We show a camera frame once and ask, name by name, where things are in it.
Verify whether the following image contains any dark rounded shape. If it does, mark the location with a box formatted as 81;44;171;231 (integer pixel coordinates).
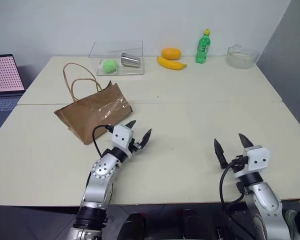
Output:
119;212;147;240
181;208;216;240

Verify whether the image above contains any grey partition panel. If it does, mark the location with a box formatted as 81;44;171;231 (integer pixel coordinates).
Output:
255;0;300;139

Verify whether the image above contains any yellow banana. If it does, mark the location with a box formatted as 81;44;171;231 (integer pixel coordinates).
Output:
156;56;188;71

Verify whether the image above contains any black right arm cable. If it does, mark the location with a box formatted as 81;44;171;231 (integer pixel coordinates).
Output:
219;159;257;240

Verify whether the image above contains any white green sneaker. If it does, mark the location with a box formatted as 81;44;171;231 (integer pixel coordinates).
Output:
283;209;300;240

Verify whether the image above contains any clear acrylic box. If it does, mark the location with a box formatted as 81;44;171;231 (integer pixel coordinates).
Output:
88;40;146;77

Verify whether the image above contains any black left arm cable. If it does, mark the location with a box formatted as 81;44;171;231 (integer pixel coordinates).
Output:
92;124;115;159

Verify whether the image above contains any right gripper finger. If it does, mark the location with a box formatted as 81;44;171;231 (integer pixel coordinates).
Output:
238;133;254;151
213;138;229;169

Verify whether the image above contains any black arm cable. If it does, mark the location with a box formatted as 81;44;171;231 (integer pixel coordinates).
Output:
92;124;115;159
219;159;257;240

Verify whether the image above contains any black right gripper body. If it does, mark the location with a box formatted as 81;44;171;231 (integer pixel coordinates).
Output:
226;154;250;174

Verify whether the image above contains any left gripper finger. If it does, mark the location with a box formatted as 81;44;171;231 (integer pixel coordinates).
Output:
125;119;137;131
135;128;153;151

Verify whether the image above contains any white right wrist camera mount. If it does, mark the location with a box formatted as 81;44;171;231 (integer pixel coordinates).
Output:
242;145;271;174

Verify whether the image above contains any orange round fruit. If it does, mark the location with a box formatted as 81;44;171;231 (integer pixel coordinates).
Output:
161;47;182;61

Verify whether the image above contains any green plastic soda bottle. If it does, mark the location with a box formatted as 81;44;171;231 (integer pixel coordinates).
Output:
195;28;212;64

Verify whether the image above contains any open laptop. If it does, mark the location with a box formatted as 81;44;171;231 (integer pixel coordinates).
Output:
0;53;26;138

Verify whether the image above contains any stainless steel cup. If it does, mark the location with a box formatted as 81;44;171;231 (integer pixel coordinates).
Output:
120;52;143;69

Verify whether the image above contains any brown paper bag with handles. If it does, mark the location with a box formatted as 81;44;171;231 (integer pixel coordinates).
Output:
54;62;135;146

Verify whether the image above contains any green ball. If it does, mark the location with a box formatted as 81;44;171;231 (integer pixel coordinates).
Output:
102;58;119;75

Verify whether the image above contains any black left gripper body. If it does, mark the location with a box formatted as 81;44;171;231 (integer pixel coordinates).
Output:
128;136;140;153

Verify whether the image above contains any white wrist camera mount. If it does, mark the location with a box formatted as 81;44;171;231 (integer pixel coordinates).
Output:
111;124;134;156
242;145;271;174

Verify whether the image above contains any clear glass bowl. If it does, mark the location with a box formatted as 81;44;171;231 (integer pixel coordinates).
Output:
226;44;261;70

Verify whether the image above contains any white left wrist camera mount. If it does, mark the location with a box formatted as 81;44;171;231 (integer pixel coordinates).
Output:
111;124;134;156

